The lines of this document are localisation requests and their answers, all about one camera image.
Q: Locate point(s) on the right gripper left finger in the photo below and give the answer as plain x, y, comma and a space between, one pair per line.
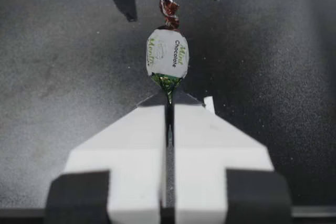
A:
126, 161

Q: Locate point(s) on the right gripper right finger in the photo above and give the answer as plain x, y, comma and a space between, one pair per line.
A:
210, 161

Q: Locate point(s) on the candy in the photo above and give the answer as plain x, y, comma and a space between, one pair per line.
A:
165, 53

